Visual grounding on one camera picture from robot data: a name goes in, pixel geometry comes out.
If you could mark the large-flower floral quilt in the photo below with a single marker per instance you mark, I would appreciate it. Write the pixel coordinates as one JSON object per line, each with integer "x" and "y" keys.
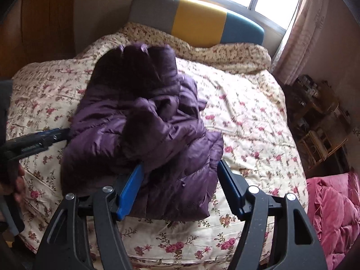
{"x": 248, "y": 109}

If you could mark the person's left hand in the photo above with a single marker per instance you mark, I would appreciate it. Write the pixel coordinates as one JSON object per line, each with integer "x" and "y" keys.
{"x": 18, "y": 188}

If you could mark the pink curtain right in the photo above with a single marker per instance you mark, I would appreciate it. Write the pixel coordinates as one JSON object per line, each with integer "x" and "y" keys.
{"x": 299, "y": 40}

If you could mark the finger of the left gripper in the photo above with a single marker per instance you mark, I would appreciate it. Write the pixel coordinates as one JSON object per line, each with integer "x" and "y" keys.
{"x": 49, "y": 137}

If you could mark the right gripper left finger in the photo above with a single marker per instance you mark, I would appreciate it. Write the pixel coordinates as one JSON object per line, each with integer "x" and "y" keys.
{"x": 65, "y": 245}

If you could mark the wooden wardrobe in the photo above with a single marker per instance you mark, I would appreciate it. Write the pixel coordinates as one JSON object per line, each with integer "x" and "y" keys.
{"x": 36, "y": 31}

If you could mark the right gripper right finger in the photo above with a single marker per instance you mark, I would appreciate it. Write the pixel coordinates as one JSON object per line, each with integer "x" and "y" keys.
{"x": 295, "y": 244}

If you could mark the pink quilted blanket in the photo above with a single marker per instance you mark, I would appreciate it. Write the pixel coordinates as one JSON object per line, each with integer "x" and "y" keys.
{"x": 334, "y": 213}

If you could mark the grey yellow blue headboard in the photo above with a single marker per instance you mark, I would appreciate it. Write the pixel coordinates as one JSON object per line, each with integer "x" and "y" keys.
{"x": 199, "y": 23}

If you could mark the small-flower floral duvet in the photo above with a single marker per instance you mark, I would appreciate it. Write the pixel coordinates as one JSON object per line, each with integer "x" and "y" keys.
{"x": 235, "y": 58}

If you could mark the purple quilted down jacket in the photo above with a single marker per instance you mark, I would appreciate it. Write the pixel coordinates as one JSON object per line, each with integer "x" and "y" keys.
{"x": 138, "y": 109}

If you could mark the cluttered wooden side shelf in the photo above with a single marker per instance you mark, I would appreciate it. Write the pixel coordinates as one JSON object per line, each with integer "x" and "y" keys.
{"x": 319, "y": 126}

